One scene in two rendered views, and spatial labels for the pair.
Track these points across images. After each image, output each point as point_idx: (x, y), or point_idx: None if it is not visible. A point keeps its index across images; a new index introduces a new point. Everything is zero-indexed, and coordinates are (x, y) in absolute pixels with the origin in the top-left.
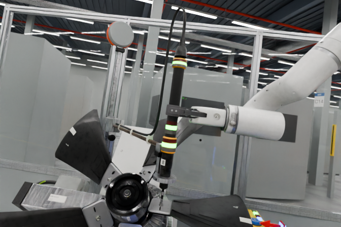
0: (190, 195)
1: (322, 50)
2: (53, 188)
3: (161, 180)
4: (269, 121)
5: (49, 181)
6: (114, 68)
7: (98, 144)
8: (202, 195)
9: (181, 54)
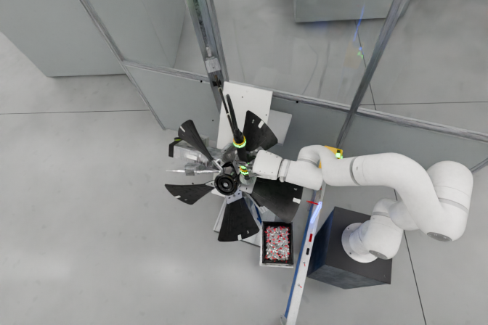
0: (303, 103)
1: (351, 177)
2: (186, 151)
3: (243, 183)
4: (307, 186)
5: (182, 139)
6: (195, 10)
7: (202, 147)
8: (314, 104)
9: (238, 142)
